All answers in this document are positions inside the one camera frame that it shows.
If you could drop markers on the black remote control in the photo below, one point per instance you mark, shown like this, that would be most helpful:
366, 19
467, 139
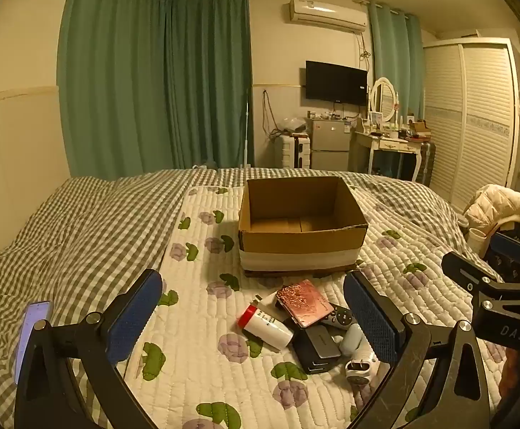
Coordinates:
340, 318

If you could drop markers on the white puffer jacket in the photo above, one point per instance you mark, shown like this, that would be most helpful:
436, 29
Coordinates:
492, 206

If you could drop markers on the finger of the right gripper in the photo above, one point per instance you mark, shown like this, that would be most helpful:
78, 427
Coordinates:
506, 246
468, 276

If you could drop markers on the grey power bank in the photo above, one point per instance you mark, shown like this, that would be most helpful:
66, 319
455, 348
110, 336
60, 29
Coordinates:
321, 345

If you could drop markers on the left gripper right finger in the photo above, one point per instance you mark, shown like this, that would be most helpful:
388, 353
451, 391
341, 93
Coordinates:
456, 395

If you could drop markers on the white charger adapter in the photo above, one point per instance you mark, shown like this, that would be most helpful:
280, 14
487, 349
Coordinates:
270, 305

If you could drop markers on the white suitcase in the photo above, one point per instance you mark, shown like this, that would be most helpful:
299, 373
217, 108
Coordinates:
292, 151

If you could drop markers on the white floral quilted mat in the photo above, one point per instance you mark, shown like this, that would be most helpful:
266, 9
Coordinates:
287, 321

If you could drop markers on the white floor mop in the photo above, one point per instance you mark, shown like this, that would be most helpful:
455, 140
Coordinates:
246, 133

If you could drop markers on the white air conditioner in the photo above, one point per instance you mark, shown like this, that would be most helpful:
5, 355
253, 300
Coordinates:
329, 15

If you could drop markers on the brown cardboard box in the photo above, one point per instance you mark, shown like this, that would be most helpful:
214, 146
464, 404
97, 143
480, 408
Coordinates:
296, 225

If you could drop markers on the white louvred wardrobe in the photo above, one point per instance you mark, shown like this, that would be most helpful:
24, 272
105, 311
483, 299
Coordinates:
471, 94

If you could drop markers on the green curtain right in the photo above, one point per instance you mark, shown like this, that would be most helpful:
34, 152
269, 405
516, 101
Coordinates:
398, 54

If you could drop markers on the white handheld device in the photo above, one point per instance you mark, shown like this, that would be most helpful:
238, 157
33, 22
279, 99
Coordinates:
362, 366

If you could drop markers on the light blue case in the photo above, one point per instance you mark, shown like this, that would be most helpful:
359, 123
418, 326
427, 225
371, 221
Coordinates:
352, 340

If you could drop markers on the black flat box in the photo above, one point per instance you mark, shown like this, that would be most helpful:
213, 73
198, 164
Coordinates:
310, 366

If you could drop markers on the white bottle red cap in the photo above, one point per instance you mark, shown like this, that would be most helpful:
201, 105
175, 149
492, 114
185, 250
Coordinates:
264, 326

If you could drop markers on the silver mini fridge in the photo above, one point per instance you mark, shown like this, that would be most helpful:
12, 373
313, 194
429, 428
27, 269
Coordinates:
329, 144

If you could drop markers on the white dressing table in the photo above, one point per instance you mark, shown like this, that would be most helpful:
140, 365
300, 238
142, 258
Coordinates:
379, 143

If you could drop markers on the green curtain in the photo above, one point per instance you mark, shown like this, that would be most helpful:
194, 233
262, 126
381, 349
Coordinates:
146, 85
398, 54

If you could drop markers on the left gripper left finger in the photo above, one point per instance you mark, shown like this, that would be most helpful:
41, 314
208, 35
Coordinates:
48, 394

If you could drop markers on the black wall television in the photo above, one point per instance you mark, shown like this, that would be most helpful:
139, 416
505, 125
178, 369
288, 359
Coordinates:
336, 83

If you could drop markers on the green curtain left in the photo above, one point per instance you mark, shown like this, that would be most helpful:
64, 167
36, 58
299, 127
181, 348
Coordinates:
146, 85

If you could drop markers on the smartphone on bed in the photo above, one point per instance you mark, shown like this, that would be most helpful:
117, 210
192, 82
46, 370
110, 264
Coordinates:
34, 312

